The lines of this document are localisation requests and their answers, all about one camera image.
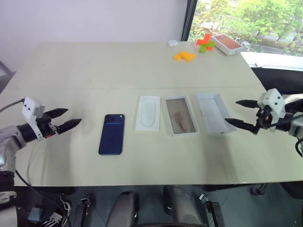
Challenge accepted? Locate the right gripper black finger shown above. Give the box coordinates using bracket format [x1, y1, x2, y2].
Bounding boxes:
[235, 99, 259, 110]
[224, 118, 256, 133]

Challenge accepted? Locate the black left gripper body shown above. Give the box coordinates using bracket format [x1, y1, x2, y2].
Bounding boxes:
[35, 110, 60, 140]

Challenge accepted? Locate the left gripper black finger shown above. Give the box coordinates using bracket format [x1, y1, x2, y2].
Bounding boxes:
[56, 118, 82, 134]
[48, 108, 69, 119]

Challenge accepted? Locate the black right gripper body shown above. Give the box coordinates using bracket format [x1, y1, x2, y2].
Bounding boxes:
[251, 105, 272, 136]

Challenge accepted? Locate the white phone box lid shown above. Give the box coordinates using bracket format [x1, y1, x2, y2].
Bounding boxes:
[196, 92, 237, 136]

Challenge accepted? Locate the dark blue smartphone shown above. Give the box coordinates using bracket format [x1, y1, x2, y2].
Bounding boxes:
[98, 113, 125, 156]

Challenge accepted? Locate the white phone box base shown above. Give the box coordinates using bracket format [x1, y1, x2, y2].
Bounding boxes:
[164, 95, 199, 138]

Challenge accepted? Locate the white moulded insert tray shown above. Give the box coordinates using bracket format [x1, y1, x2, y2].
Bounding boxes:
[135, 95, 162, 131]

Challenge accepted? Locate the phone box with orange print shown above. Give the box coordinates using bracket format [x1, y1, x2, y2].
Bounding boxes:
[211, 33, 245, 56]

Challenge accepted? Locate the cream chair back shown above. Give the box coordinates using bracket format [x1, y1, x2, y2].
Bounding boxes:
[283, 93, 303, 105]

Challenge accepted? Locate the white window sill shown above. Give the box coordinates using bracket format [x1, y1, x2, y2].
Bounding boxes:
[240, 51, 303, 71]

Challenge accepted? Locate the orange toy block piece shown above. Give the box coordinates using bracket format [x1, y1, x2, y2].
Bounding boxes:
[196, 33, 213, 46]

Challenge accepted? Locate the yellow toy block piece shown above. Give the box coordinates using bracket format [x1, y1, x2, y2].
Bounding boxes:
[173, 51, 196, 63]

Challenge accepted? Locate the black white striped sneaker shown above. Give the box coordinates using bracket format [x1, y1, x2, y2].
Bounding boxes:
[41, 201, 73, 227]

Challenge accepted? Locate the dark rounded shape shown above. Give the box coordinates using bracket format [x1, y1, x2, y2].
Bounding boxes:
[113, 190, 140, 227]
[163, 185, 203, 227]

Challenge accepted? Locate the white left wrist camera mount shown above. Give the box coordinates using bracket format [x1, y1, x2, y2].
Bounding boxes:
[22, 96, 46, 142]

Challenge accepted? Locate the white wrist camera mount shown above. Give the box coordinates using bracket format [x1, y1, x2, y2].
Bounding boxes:
[22, 96, 46, 142]
[257, 88, 286, 132]

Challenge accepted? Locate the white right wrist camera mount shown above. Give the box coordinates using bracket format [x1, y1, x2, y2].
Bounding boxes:
[257, 88, 286, 132]

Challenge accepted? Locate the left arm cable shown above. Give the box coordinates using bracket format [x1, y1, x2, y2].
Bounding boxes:
[0, 99, 26, 113]

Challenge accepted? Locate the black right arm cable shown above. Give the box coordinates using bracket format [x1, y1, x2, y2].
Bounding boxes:
[269, 113, 303, 157]

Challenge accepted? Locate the small metal bracket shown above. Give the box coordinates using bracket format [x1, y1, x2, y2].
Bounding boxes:
[79, 195, 92, 216]

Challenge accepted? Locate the long metal bracket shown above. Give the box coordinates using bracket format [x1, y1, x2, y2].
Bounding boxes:
[198, 193, 225, 227]

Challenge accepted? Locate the dark window frame post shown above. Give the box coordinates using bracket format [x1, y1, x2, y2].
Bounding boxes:
[181, 0, 199, 42]

